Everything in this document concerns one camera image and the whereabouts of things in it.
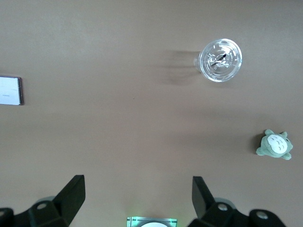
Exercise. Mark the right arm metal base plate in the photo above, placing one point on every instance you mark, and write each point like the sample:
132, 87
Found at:
135, 222

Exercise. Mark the clear plastic cup with lid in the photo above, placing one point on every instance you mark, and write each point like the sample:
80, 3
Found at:
227, 71

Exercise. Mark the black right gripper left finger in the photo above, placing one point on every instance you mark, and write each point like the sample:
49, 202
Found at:
59, 210

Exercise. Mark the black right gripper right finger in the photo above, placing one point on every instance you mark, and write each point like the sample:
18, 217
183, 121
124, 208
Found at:
208, 212

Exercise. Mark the black drinking straw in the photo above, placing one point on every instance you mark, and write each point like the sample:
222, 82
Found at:
219, 60

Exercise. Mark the grey green Totoro plush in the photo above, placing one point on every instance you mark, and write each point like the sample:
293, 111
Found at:
275, 144

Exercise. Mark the brown table cover cloth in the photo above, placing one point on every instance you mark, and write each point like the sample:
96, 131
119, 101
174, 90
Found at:
118, 118

